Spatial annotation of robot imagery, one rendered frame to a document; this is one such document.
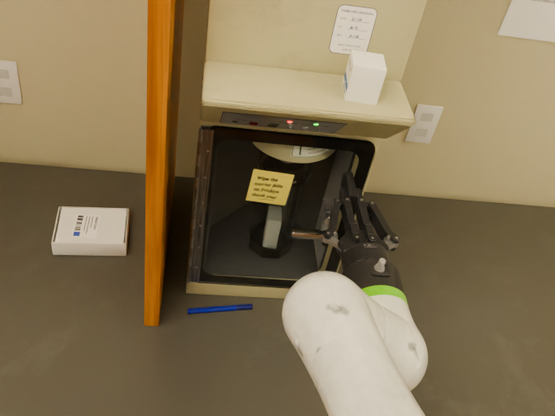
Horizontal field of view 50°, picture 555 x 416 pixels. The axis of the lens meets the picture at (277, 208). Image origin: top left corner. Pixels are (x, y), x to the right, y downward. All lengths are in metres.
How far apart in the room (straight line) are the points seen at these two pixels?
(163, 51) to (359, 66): 0.28
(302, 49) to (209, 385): 0.65
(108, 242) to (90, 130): 0.35
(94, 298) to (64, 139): 0.49
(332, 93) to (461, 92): 0.71
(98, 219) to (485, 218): 1.03
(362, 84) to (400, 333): 0.37
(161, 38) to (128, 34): 0.60
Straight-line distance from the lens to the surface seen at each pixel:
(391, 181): 1.73
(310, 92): 0.93
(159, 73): 0.89
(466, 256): 1.62
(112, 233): 1.41
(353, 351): 0.66
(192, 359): 1.24
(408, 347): 0.81
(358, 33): 0.97
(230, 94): 0.89
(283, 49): 0.97
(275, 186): 1.11
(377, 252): 0.93
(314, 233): 1.13
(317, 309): 0.70
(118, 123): 1.58
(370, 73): 0.91
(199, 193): 1.12
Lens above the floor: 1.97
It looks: 41 degrees down
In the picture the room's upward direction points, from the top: 12 degrees clockwise
